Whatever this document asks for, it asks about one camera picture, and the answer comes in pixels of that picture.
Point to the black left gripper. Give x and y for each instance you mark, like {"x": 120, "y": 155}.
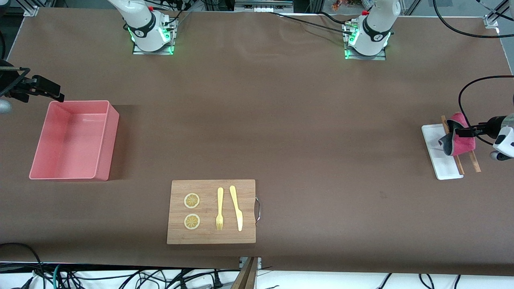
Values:
{"x": 493, "y": 124}

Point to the grey power strip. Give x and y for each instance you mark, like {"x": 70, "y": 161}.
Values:
{"x": 263, "y": 6}

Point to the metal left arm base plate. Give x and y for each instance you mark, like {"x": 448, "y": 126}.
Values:
{"x": 363, "y": 57}

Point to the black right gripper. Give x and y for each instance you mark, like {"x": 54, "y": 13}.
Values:
{"x": 9, "y": 86}

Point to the lemon slice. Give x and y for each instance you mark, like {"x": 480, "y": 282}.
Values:
{"x": 192, "y": 221}
{"x": 192, "y": 200}

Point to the pink plastic bin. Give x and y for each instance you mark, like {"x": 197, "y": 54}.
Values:
{"x": 72, "y": 140}

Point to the wooden cutting board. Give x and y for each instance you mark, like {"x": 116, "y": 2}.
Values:
{"x": 209, "y": 237}

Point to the yellow plastic knife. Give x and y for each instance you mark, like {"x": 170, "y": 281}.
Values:
{"x": 237, "y": 208}

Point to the aluminium frame bracket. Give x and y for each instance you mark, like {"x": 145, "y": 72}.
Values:
{"x": 259, "y": 263}

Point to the yellow plastic fork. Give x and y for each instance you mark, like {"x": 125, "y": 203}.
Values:
{"x": 220, "y": 200}

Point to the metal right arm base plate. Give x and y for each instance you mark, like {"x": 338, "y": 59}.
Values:
{"x": 152, "y": 52}

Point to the aluminium corner profile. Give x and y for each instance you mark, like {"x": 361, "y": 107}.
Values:
{"x": 490, "y": 21}
{"x": 31, "y": 9}

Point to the white rack base tray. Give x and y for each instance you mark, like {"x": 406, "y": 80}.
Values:
{"x": 433, "y": 140}

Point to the black power plug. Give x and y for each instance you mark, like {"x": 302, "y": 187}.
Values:
{"x": 217, "y": 281}

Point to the pink cloth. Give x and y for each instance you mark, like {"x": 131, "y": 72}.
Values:
{"x": 461, "y": 146}

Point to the brown wooden post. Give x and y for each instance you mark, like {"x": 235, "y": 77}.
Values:
{"x": 245, "y": 277}

